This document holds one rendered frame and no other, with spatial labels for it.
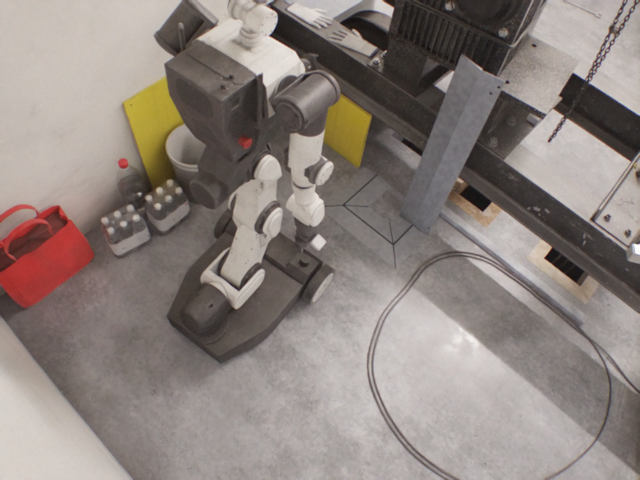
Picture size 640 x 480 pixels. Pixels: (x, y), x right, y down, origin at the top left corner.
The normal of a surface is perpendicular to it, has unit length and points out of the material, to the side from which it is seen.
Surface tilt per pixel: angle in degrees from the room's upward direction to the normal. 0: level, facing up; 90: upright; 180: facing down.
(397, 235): 7
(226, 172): 43
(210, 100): 88
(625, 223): 0
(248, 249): 62
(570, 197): 0
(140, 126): 87
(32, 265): 86
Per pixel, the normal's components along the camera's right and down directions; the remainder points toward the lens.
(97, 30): 0.72, 0.62
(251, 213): -0.54, 0.50
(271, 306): 0.07, -0.50
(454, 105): -0.76, 0.54
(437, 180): -0.50, 0.73
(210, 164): -0.35, 0.11
